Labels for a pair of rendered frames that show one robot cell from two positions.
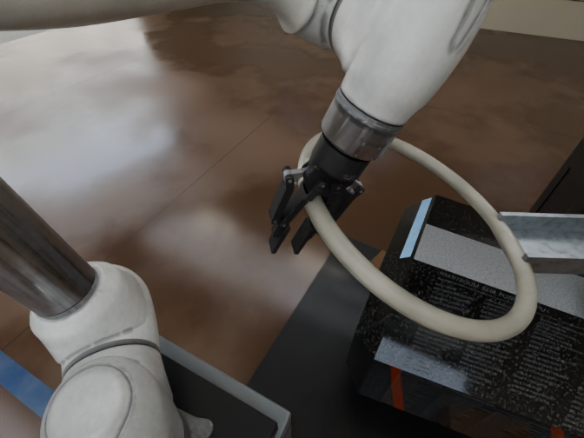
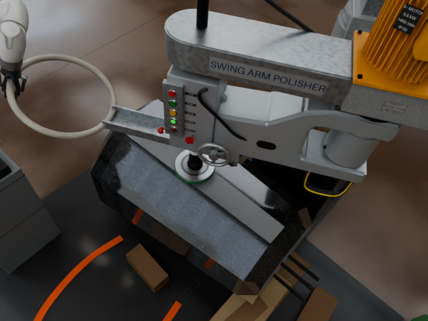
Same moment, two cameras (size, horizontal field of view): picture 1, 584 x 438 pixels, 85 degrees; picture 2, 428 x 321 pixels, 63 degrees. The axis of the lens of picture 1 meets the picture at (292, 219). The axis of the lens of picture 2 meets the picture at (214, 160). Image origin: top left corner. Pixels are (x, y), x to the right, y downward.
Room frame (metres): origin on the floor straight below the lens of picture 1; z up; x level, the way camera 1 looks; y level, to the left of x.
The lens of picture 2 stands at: (-0.66, -1.13, 2.40)
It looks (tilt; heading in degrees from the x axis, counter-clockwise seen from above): 53 degrees down; 7
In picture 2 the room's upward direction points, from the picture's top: 7 degrees clockwise
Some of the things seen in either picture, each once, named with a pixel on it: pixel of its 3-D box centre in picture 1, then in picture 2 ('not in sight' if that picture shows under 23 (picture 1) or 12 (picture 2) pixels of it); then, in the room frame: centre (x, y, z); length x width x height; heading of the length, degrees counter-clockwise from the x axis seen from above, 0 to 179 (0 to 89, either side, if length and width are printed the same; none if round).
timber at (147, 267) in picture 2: not in sight; (147, 267); (0.08, -0.68, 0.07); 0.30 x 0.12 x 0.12; 57
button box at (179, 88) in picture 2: not in sight; (174, 109); (0.31, -0.82, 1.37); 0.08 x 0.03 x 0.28; 89
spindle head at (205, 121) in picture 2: not in sight; (215, 108); (0.42, -0.97, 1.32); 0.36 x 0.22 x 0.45; 89
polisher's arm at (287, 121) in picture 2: not in sight; (286, 130); (0.40, -1.29, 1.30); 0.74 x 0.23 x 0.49; 89
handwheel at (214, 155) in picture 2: not in sight; (216, 149); (0.30, -1.01, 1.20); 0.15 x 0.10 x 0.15; 89
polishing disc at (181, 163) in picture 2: not in sight; (195, 164); (0.42, -0.89, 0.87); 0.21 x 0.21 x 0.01
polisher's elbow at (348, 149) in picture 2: not in sight; (353, 135); (0.40, -1.55, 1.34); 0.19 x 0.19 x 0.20
